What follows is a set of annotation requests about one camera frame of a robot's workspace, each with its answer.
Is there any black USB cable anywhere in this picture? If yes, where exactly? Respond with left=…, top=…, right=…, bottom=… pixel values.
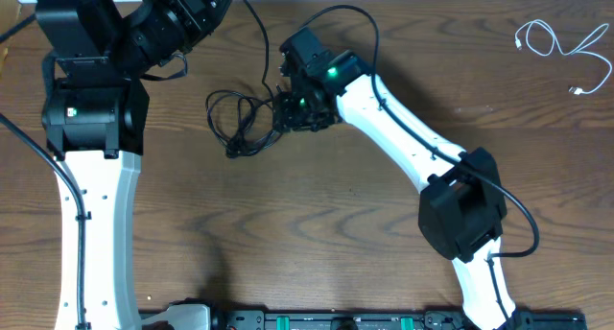
left=204, top=0, right=287, bottom=159

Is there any white USB cable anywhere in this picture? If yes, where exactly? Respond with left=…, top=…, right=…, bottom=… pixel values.
left=514, top=17, right=614, bottom=97

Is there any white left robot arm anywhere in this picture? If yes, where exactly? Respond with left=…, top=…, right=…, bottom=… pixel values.
left=35, top=0, right=232, bottom=329

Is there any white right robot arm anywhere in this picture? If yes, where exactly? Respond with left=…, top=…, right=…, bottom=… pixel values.
left=273, top=28, right=516, bottom=329

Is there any clear tape strip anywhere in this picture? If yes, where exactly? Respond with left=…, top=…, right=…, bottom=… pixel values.
left=455, top=106, right=493, bottom=115

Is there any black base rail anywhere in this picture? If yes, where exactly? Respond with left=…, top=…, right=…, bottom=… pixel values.
left=138, top=298, right=587, bottom=330

